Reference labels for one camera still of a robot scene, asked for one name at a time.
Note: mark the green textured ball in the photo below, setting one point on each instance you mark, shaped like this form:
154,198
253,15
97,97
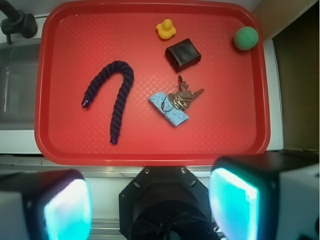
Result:
246,38

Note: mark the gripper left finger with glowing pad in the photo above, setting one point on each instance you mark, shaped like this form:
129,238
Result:
48,205

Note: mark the red plastic tray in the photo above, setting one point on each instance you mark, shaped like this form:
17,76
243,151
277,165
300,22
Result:
101,60

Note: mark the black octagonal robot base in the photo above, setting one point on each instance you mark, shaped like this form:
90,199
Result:
166,203

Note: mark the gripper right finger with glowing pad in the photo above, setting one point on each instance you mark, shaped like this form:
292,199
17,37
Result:
269,196

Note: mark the light blue sponge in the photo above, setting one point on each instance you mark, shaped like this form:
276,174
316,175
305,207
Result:
175,116

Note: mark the dark brown leather wallet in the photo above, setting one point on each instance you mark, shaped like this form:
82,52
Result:
182,55

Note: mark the silver key bunch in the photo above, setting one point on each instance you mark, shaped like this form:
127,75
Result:
180,97

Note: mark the yellow rubber duck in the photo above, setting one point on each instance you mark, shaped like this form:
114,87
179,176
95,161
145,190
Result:
166,29

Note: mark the steel sink basin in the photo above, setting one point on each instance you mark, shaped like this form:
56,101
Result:
18,85

